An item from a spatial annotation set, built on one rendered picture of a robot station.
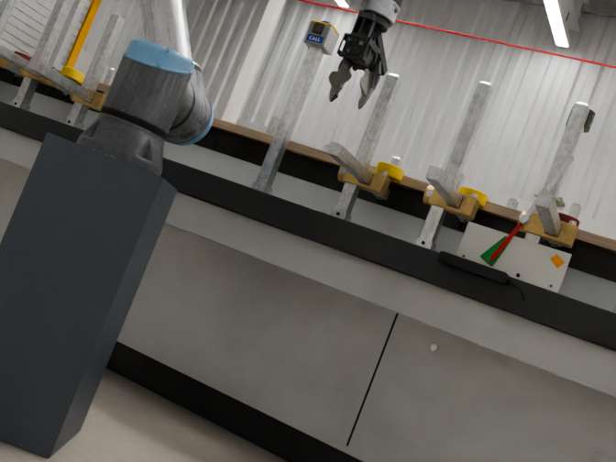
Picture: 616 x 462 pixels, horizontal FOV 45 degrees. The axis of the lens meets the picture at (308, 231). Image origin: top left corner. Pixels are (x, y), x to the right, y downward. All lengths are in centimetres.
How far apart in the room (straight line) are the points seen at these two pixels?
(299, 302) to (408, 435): 50
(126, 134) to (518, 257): 97
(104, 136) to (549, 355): 113
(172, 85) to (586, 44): 872
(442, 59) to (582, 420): 864
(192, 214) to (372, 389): 73
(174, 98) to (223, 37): 1046
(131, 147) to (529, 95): 861
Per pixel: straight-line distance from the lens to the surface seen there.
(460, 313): 192
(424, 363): 214
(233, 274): 237
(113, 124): 163
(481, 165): 976
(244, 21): 1203
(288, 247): 208
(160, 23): 189
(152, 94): 163
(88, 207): 156
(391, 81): 211
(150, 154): 163
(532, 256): 189
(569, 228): 190
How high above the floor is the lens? 51
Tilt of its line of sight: 4 degrees up
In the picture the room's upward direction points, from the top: 21 degrees clockwise
